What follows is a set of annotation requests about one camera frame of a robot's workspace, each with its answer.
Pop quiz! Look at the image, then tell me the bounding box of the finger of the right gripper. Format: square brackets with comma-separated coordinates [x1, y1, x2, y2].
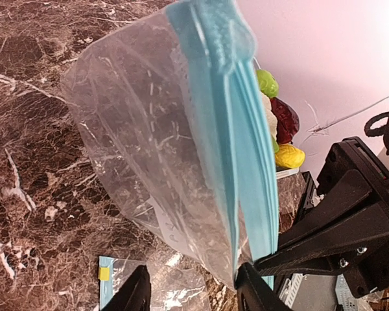
[255, 231, 389, 275]
[279, 170, 389, 249]

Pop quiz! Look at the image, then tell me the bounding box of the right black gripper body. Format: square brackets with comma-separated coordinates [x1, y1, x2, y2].
[317, 137, 389, 297]

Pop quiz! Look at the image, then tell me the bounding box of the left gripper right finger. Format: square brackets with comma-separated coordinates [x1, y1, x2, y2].
[235, 262, 292, 311]

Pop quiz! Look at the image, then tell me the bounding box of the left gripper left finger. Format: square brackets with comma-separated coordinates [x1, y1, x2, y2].
[102, 265, 151, 311]

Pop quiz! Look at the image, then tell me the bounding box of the white cauliflower toy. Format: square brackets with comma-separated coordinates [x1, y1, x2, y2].
[261, 93, 279, 154]

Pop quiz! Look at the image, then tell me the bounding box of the clear zip bag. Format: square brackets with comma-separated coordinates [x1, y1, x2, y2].
[99, 253, 211, 310]
[62, 1, 279, 286]

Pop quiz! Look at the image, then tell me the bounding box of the yellow lemon toy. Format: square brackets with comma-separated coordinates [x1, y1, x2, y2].
[275, 144, 305, 169]

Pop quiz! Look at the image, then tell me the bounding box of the light blue plastic basket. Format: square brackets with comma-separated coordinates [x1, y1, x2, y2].
[276, 167, 300, 179]

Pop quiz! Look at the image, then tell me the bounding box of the dark red pomegranate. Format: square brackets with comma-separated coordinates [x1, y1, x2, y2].
[270, 97, 300, 144]

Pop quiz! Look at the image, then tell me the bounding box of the green apple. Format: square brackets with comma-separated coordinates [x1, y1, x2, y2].
[255, 69, 279, 98]

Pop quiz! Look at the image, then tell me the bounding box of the white slotted cable duct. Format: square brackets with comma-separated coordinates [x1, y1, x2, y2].
[278, 273, 306, 308]

